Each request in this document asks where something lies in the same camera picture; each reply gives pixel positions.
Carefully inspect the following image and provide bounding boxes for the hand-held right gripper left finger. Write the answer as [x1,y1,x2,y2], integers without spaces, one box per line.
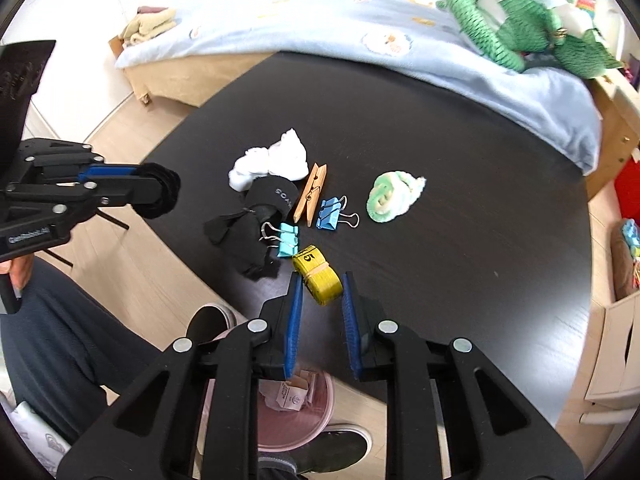
[56,272,306,480]

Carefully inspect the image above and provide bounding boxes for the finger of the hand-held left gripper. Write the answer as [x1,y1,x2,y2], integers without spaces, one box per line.
[0,175,166,227]
[10,138,171,186]

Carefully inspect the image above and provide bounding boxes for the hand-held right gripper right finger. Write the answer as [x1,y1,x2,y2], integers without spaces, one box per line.
[340,271,586,480]

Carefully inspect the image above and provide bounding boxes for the black fuzzy puff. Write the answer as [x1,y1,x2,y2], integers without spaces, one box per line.
[131,162,181,220]

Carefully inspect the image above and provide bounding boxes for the yellow measuring tape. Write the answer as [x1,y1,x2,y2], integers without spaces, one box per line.
[291,245,343,307]

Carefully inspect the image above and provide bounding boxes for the teal binder clip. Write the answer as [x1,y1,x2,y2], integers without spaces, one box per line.
[260,221,301,259]

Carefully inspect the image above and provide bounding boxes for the pink waste bin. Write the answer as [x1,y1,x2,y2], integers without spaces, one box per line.
[200,330,337,452]

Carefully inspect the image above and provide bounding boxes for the person's left hand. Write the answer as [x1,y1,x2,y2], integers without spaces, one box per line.
[7,252,37,291]

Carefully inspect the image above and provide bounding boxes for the black stand leg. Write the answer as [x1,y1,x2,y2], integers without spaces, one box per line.
[35,207,130,267]

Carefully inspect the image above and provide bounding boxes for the crumpled paper scraps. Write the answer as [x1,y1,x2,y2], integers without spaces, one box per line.
[260,370,316,413]

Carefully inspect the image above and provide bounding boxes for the black slip-on shoe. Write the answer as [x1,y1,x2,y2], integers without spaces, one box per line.
[186,303,246,346]
[295,424,373,476]

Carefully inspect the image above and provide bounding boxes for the black sock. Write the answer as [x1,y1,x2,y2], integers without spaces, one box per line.
[202,176,293,281]

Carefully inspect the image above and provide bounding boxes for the blue binder clip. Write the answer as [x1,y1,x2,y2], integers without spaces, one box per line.
[315,195,360,232]

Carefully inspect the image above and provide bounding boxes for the black panel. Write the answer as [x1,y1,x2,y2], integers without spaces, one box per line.
[0,40,57,171]

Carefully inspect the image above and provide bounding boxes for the wooden clothespin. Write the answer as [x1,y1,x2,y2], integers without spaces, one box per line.
[292,161,329,227]

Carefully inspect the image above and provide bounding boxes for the green white rolled sock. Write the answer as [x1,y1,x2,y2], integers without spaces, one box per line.
[366,170,427,223]

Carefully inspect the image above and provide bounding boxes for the folded beige towels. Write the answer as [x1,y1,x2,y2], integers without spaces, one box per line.
[121,6,178,47]

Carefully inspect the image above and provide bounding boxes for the white crumpled tissue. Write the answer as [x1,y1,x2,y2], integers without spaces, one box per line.
[228,129,309,192]

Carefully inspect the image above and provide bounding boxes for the white tube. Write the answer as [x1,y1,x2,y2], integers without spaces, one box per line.
[577,410,631,426]

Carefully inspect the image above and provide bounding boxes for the white cabinet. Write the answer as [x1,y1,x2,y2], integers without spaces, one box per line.
[582,292,640,403]

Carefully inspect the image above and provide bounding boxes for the light blue printed blanket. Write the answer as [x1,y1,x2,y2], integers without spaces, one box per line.
[115,0,601,176]

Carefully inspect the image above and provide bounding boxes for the brown basket with toys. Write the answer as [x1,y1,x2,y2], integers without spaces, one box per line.
[609,217,640,301]

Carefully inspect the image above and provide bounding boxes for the red box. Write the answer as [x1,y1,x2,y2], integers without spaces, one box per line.
[612,157,640,221]

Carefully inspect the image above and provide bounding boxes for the green knitted plush toy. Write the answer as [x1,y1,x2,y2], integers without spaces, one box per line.
[436,0,626,78]

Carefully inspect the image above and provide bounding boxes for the wooden bed frame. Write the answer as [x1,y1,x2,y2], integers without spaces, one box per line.
[107,35,640,201]

